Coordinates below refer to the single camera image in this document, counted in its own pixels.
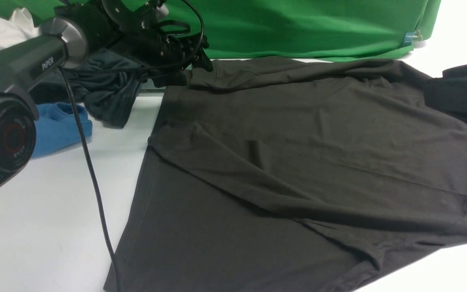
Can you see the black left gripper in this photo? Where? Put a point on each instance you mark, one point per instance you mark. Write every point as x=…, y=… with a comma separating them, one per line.
x=162, y=49

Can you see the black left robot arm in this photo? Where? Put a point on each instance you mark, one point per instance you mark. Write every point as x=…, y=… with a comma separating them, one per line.
x=74, y=33

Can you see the blue binder clip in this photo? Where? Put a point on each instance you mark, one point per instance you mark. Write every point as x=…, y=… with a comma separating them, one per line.
x=412, y=37

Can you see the dark teal crumpled garment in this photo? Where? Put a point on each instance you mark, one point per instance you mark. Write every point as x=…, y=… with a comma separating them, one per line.
x=106, y=87

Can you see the green backdrop cloth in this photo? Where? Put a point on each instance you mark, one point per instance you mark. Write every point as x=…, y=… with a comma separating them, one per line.
x=333, y=30

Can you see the blue crumpled garment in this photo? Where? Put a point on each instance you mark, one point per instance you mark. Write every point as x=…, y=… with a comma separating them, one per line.
x=56, y=129

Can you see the white crumpled garment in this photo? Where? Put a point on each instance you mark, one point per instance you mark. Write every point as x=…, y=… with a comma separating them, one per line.
x=18, y=28

